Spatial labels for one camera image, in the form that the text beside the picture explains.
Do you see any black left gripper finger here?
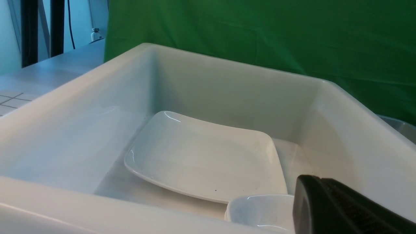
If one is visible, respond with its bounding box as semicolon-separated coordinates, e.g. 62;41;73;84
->
292;175;416;234

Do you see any white bowl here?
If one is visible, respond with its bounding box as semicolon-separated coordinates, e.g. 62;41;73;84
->
224;194;295;234

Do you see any white square plate in tub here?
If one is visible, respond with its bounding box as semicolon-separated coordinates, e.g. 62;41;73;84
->
124;111;287;203

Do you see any large white plastic tub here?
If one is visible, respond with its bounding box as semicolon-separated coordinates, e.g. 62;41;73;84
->
1;44;415;234

